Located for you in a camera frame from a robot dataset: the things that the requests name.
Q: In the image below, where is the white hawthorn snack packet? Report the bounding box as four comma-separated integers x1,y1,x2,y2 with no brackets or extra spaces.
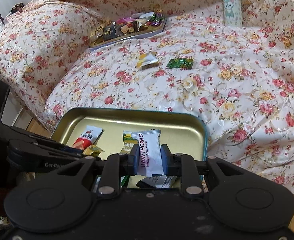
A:
131,129,164,177

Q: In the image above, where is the green garlic peas packet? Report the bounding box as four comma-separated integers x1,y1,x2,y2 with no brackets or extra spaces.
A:
121,131,138,154

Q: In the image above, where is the shiny green candy packet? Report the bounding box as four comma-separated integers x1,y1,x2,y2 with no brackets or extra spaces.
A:
167,58,194,69

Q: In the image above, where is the tin tray full of snacks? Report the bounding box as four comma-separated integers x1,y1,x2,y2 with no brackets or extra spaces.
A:
89,11,167,50

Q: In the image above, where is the red white snack packet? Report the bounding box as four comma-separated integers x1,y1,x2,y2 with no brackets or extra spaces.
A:
72,125,103,150

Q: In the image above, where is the gold tin lid tray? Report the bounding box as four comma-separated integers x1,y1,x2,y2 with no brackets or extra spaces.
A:
51,108,207,161

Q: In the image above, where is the yellow white snack packet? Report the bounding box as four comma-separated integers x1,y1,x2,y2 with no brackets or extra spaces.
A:
137,51,159,69

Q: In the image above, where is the gold foil candy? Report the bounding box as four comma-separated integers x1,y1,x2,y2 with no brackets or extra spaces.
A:
82,145,104,157

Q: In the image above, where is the white cartoon cat water bottle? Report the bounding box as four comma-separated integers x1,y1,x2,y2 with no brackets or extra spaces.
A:
223,0,243,27

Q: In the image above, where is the purple candy in tray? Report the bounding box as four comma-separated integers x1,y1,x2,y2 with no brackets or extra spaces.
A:
146,12,164,27

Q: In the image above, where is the black biscuit packet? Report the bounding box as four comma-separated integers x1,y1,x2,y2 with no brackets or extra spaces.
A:
103,24,123,41

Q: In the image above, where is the black white snack packet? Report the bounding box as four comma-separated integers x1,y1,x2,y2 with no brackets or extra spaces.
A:
136,176,177,189

